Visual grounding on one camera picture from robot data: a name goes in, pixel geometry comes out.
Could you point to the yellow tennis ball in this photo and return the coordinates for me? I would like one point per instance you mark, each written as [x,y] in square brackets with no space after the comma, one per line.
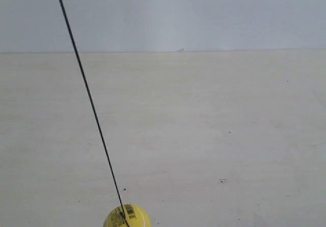
[131,215]

